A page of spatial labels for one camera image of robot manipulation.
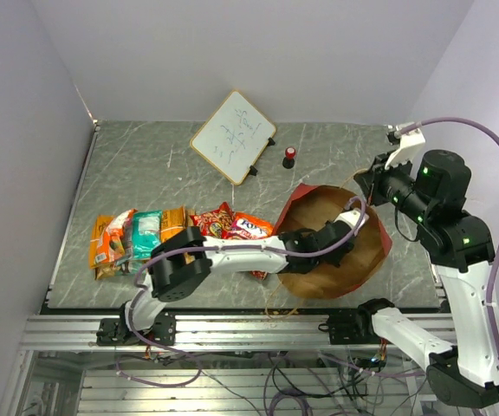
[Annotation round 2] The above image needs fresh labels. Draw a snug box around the teal candy packet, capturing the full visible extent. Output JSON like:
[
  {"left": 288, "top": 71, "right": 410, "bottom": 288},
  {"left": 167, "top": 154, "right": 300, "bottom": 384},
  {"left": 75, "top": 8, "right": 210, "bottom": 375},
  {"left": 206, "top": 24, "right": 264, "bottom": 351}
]
[{"left": 122, "top": 210, "right": 162, "bottom": 261}]

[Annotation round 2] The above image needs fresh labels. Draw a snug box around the small yellow-framed whiteboard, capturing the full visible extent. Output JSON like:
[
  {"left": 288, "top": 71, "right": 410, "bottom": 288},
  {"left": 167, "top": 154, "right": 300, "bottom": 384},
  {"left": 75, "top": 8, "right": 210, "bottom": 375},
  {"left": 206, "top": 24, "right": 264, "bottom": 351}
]
[{"left": 190, "top": 90, "right": 276, "bottom": 185}]

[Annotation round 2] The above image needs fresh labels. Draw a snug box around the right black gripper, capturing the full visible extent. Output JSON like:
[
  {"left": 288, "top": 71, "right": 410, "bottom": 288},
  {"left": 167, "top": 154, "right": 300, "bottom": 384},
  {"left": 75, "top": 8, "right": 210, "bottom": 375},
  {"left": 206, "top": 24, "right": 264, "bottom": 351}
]
[{"left": 354, "top": 149, "right": 432, "bottom": 224}]

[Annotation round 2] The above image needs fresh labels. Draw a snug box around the loose cable bundle below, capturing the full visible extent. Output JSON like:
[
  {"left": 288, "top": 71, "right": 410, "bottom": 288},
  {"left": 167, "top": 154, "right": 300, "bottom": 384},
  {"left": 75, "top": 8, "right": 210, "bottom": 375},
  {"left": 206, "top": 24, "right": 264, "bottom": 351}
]
[{"left": 114, "top": 331, "right": 444, "bottom": 416}]

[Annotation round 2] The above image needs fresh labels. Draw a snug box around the red black stamp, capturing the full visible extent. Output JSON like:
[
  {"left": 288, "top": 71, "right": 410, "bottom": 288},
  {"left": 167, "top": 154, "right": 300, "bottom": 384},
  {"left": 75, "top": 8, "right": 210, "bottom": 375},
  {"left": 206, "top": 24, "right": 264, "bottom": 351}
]
[{"left": 282, "top": 146, "right": 296, "bottom": 169}]

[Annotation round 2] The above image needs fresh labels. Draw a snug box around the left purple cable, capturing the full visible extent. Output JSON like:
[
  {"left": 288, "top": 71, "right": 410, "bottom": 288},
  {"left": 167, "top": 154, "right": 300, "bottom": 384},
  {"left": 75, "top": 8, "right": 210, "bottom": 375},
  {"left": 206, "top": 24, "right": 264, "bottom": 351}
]
[{"left": 114, "top": 197, "right": 367, "bottom": 387}]

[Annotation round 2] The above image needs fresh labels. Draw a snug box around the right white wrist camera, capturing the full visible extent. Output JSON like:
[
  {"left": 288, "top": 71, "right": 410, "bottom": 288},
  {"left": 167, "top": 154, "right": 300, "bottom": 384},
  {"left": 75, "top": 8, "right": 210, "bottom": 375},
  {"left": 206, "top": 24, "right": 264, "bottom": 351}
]
[{"left": 385, "top": 123, "right": 425, "bottom": 170}]

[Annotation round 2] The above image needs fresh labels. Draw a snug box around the orange snack packet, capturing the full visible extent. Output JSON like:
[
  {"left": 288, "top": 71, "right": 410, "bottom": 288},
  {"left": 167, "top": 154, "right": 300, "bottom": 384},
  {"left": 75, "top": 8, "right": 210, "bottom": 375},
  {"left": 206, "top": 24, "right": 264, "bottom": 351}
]
[{"left": 88, "top": 205, "right": 190, "bottom": 270}]

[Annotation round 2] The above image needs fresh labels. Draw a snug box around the red brown paper bag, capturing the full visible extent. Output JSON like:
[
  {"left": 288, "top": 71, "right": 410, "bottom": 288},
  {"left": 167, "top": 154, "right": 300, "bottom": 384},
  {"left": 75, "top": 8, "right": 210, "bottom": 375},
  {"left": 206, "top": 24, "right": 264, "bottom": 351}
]
[{"left": 265, "top": 184, "right": 392, "bottom": 316}]

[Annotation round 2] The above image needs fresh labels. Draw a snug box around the orange white Fox's candy packet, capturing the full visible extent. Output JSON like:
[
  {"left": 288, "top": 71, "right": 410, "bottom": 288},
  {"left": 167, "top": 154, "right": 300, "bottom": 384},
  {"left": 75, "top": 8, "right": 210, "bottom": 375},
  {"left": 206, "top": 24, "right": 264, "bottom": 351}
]
[{"left": 222, "top": 211, "right": 273, "bottom": 240}]

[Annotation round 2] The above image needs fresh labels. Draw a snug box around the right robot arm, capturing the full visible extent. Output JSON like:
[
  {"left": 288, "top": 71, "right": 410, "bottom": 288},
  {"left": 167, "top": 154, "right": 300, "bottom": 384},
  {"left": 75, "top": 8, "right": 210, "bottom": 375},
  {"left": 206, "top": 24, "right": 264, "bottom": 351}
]
[{"left": 350, "top": 150, "right": 499, "bottom": 409}]

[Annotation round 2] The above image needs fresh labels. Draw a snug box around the tan chips bag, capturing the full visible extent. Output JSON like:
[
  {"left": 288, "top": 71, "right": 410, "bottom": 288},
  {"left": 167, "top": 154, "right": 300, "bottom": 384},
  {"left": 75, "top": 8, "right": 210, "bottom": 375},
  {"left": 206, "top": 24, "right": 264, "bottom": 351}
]
[{"left": 94, "top": 208, "right": 198, "bottom": 282}]

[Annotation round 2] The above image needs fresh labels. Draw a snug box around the aluminium mounting rail frame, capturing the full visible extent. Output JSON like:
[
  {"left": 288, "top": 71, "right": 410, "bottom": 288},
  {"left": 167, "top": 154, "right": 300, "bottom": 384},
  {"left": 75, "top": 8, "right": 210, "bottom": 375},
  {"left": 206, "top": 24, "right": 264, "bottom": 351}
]
[{"left": 0, "top": 305, "right": 493, "bottom": 416}]

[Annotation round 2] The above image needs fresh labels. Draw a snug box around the red chips packet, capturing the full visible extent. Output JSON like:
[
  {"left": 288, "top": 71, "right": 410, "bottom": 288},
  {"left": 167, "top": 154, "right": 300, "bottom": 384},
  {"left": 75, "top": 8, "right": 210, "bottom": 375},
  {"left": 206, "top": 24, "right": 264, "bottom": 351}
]
[{"left": 191, "top": 201, "right": 234, "bottom": 238}]

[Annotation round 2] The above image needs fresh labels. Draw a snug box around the orange pink candy packet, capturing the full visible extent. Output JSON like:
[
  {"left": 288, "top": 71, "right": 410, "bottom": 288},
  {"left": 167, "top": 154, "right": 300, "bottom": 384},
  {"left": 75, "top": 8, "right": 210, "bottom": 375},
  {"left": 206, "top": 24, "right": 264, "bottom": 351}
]
[{"left": 91, "top": 209, "right": 136, "bottom": 267}]

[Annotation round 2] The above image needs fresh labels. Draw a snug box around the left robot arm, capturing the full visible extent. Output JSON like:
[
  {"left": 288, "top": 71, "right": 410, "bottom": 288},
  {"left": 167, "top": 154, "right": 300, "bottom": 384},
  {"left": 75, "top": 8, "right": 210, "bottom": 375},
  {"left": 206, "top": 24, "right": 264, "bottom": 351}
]
[{"left": 96, "top": 213, "right": 360, "bottom": 347}]

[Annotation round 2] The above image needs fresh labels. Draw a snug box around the dark red Doritos bag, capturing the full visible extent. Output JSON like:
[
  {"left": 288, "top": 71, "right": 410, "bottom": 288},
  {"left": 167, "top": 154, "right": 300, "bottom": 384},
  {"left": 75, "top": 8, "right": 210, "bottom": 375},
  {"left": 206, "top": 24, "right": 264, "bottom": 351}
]
[{"left": 250, "top": 270, "right": 269, "bottom": 281}]

